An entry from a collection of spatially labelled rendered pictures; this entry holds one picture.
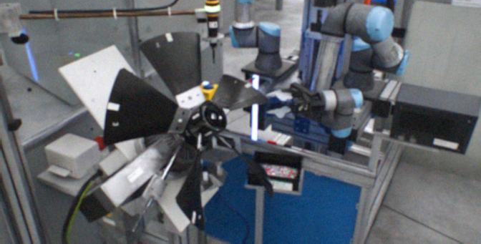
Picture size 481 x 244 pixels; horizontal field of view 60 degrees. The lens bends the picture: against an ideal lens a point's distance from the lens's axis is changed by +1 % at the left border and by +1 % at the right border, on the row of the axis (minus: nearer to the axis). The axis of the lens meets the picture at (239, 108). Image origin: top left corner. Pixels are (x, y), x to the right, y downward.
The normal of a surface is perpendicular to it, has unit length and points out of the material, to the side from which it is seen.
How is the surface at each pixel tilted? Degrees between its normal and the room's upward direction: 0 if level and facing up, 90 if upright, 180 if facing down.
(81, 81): 50
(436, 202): 0
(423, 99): 15
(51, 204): 90
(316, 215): 90
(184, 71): 44
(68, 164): 90
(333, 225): 90
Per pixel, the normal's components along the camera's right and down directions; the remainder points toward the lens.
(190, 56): 0.15, -0.40
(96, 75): 0.69, -0.40
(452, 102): -0.11, -0.74
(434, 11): -0.45, 0.42
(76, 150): 0.00, -0.88
